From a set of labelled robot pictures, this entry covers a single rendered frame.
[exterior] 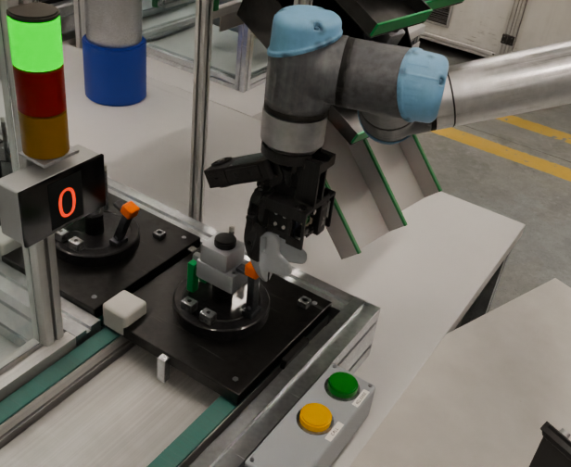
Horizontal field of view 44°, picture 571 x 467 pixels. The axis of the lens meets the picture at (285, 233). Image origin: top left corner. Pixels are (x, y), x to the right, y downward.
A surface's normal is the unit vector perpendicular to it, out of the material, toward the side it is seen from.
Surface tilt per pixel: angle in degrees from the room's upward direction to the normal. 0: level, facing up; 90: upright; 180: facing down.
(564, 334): 0
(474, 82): 49
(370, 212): 45
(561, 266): 0
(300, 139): 90
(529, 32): 90
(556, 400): 0
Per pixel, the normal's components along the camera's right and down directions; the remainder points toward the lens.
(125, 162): 0.11, -0.82
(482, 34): -0.55, 0.43
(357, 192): 0.59, -0.26
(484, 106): 0.04, 0.66
